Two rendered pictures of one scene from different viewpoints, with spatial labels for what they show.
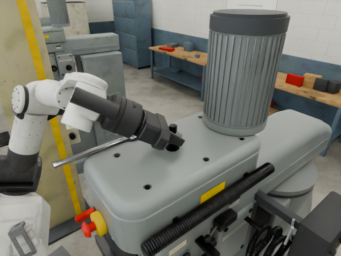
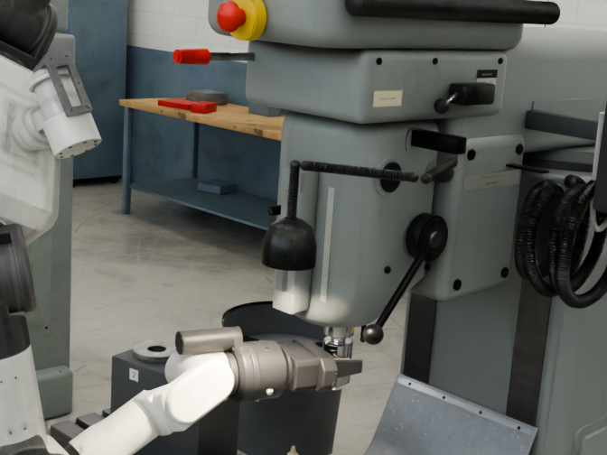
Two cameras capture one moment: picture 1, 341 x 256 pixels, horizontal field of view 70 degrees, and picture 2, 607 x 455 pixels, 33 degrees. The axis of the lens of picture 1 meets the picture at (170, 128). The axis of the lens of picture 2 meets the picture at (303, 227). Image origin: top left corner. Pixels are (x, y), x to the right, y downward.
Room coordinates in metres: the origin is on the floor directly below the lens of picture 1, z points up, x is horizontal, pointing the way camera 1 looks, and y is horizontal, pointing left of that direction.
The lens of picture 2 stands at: (-0.95, 0.28, 1.80)
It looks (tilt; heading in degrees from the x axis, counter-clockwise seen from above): 13 degrees down; 352
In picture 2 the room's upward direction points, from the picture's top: 4 degrees clockwise
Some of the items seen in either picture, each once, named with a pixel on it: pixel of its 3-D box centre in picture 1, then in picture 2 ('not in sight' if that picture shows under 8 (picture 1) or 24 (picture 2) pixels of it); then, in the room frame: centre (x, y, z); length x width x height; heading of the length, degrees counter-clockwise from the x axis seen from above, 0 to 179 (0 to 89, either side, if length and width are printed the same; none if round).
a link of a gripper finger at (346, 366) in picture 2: not in sight; (345, 368); (0.51, -0.01, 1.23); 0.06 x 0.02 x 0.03; 110
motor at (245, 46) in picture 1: (240, 72); not in sight; (0.69, -0.20, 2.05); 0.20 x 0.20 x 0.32
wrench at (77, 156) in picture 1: (100, 148); not in sight; (0.53, 0.19, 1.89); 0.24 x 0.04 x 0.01; 129
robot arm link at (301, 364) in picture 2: not in sight; (284, 368); (0.51, 0.08, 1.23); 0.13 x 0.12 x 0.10; 20
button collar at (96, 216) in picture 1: (98, 223); (246, 17); (0.40, 0.18, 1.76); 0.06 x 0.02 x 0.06; 38
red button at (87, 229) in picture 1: (89, 228); (232, 16); (0.39, 0.20, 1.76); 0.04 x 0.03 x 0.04; 38
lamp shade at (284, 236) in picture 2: not in sight; (289, 240); (0.34, 0.11, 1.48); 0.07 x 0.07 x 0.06
